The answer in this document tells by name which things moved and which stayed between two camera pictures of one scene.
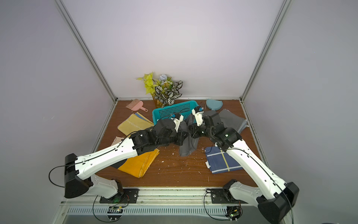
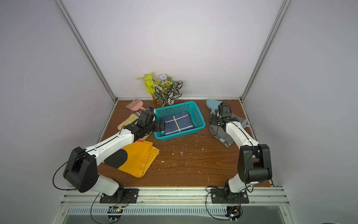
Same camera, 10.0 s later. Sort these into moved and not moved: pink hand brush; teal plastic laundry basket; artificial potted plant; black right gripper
Moved: black right gripper
Not moved: teal plastic laundry basket; pink hand brush; artificial potted plant
